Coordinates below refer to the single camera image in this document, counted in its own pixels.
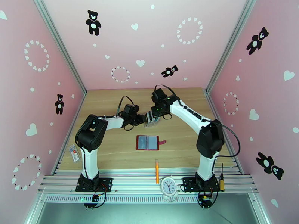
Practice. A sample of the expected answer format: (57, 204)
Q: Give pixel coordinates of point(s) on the clear acrylic card stand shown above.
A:
(150, 125)

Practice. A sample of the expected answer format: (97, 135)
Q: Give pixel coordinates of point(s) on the red leather card holder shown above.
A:
(147, 142)

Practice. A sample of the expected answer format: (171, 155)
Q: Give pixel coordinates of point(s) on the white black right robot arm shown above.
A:
(210, 139)

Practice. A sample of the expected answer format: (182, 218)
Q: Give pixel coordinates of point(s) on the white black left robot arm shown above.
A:
(91, 137)

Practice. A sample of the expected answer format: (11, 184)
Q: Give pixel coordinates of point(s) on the orange pencil with clear cap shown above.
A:
(157, 172)

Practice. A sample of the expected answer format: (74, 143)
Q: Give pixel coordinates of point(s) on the white alarm clock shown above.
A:
(169, 186)

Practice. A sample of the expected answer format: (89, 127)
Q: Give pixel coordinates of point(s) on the white labelled plastic packet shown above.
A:
(74, 153)

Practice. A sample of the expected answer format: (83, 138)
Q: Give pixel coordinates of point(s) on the black yellow power connector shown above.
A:
(95, 197)
(205, 199)

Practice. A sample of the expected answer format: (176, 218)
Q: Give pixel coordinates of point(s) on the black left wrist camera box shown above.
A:
(133, 109)

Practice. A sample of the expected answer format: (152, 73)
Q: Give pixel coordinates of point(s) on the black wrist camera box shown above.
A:
(159, 94)
(133, 109)

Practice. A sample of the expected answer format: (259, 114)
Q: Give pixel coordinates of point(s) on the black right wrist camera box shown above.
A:
(159, 94)

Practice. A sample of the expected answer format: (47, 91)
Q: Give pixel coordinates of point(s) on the aluminium table side rail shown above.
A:
(215, 111)
(74, 118)

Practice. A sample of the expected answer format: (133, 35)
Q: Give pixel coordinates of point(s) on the aluminium front rail platform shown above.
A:
(135, 183)

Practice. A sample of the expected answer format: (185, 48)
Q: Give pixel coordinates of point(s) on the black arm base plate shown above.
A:
(105, 183)
(188, 183)

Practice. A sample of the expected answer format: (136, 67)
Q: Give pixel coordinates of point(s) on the aluminium frame post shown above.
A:
(58, 43)
(230, 46)

